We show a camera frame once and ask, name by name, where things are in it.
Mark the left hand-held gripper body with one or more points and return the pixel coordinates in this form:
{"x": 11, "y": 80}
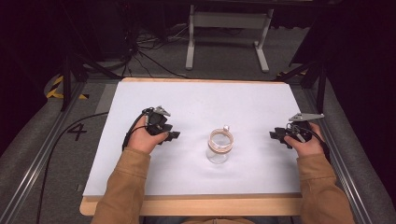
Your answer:
{"x": 156, "y": 119}

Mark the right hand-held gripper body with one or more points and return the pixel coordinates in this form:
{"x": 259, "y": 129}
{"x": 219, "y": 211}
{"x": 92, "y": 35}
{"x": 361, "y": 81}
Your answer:
{"x": 300, "y": 129}

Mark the person's right hand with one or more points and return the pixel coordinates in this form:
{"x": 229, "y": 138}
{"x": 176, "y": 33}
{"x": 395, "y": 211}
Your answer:
{"x": 306, "y": 146}

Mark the person's left hand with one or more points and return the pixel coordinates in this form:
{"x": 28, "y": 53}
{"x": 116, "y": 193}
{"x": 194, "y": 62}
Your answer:
{"x": 141, "y": 140}

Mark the white table mat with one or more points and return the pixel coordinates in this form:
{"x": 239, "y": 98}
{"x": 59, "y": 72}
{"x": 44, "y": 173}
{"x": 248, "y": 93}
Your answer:
{"x": 193, "y": 102}

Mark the black metal stand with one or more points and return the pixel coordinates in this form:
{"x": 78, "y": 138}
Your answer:
{"x": 320, "y": 90}
{"x": 66, "y": 81}

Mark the glass jar with wooden rim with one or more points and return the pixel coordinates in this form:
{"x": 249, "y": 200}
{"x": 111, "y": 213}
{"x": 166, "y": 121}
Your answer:
{"x": 219, "y": 146}

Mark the small silver knob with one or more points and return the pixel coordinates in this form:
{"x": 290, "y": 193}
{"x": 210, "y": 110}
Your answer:
{"x": 226, "y": 127}

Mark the wooden table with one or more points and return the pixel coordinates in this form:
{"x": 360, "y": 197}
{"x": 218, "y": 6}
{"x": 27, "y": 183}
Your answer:
{"x": 186, "y": 206}

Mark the yellow black hazard tape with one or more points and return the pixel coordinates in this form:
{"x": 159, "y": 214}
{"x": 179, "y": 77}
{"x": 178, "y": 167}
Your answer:
{"x": 55, "y": 90}

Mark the aluminium rail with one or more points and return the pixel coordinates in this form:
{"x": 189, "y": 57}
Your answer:
{"x": 34, "y": 165}
{"x": 345, "y": 168}

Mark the white metal desk frame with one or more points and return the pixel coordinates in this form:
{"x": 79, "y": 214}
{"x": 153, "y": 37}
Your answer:
{"x": 229, "y": 20}

